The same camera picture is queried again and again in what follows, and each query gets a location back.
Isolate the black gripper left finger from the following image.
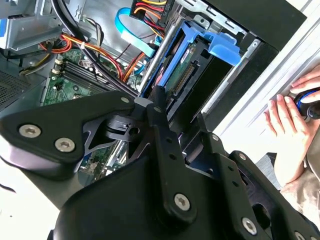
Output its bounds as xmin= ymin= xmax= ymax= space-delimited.
xmin=0 ymin=86 xmax=198 ymax=225

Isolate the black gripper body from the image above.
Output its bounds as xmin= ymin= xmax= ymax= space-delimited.
xmin=48 ymin=152 xmax=253 ymax=240

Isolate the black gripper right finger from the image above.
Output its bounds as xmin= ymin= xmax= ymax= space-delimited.
xmin=179 ymin=113 xmax=320 ymax=240

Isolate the round black blue-ringed tool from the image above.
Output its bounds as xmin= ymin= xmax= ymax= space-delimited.
xmin=292 ymin=90 xmax=320 ymax=124

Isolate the blue data wire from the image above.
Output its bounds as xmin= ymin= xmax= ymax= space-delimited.
xmin=114 ymin=6 xmax=161 ymax=59

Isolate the orange red power wire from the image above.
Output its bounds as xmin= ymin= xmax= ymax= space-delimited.
xmin=129 ymin=0 xmax=176 ymax=38

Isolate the hard disk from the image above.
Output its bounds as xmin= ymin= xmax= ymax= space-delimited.
xmin=141 ymin=20 xmax=242 ymax=121

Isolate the person's right hand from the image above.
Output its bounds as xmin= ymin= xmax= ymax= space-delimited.
xmin=263 ymin=94 xmax=318 ymax=186

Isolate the person's left hand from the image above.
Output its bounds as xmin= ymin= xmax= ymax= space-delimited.
xmin=290 ymin=64 xmax=320 ymax=96

